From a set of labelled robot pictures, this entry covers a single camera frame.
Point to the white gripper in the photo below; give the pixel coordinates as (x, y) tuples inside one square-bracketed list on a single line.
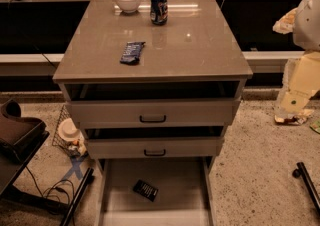
[(308, 25)]

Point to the black rxbar chocolate bar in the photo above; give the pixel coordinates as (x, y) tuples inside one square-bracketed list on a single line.
[(145, 190)]

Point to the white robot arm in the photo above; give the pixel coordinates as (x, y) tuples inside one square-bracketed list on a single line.
[(306, 30)]

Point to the grey drawer cabinet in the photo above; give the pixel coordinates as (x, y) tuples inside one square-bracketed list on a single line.
[(193, 56)]

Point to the open bottom drawer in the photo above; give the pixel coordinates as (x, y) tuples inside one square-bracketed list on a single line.
[(184, 193)]

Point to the crumpled snack bag on floor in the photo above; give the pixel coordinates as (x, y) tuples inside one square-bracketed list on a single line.
[(297, 119)]

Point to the green packet on floor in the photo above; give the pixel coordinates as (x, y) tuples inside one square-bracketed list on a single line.
[(315, 126)]

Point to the blue soda can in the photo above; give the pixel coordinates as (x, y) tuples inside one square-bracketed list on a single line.
[(159, 12)]

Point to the black base leg right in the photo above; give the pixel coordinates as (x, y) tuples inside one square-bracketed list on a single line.
[(301, 171)]

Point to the black base leg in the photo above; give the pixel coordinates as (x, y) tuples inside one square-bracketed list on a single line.
[(301, 171), (87, 178)]

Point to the blue snack bar wrapper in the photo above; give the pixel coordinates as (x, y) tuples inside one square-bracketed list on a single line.
[(132, 52)]

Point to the black base leg left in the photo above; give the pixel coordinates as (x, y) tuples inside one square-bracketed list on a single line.
[(87, 178)]

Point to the dark chair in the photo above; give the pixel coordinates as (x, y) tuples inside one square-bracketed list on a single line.
[(20, 139)]

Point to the top drawer with handle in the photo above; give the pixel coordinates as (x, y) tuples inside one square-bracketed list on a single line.
[(158, 113)]

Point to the drawer with handle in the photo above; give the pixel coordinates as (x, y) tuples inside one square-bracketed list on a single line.
[(158, 113), (154, 147)]

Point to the middle drawer with handle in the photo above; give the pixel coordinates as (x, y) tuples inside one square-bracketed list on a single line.
[(154, 147)]

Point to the wire basket with items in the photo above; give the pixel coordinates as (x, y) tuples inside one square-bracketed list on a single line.
[(68, 137)]

